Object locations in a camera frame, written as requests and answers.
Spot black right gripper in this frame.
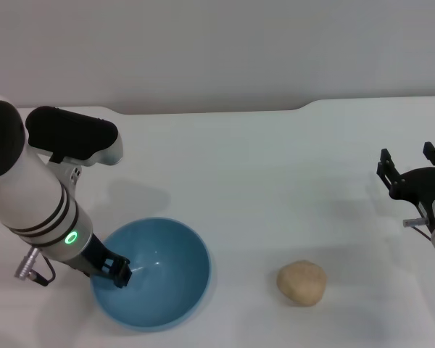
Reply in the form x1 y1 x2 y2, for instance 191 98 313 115
376 141 435 219

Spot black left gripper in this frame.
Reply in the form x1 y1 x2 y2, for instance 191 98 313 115
72 233 133 289

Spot blue ceramic bowl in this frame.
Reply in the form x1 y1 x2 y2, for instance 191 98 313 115
90 216 213 333

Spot beige egg yolk pastry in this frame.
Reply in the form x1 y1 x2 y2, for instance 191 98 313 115
276 260 328 307

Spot right arm connector cable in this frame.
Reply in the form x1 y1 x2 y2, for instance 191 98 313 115
402 217 435 241

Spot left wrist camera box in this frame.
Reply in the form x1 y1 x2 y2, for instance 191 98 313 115
25 105 125 182

